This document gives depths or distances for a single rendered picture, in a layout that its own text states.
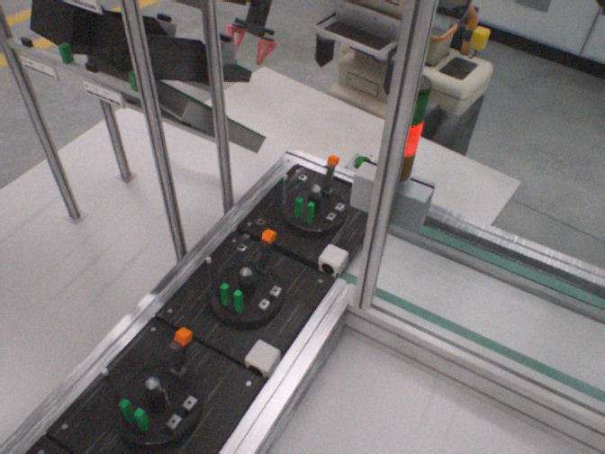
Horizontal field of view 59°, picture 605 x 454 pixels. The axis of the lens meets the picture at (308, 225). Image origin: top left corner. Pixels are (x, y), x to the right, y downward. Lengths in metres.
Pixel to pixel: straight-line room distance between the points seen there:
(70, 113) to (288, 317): 2.53
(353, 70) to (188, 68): 0.90
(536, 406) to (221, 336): 0.55
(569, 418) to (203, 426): 0.60
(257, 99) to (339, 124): 0.28
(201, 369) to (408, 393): 0.38
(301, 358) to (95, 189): 0.74
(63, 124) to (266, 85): 1.72
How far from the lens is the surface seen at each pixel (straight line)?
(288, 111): 1.63
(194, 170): 1.43
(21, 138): 3.23
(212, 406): 0.90
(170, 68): 0.98
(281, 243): 1.08
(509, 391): 1.02
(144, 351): 0.97
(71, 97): 3.47
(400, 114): 0.70
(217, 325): 0.97
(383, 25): 1.66
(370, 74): 1.78
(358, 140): 1.54
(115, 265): 1.24
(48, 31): 1.10
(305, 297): 1.00
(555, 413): 1.04
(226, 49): 1.11
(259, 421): 0.90
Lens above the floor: 1.78
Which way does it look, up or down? 46 degrees down
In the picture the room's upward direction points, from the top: 3 degrees clockwise
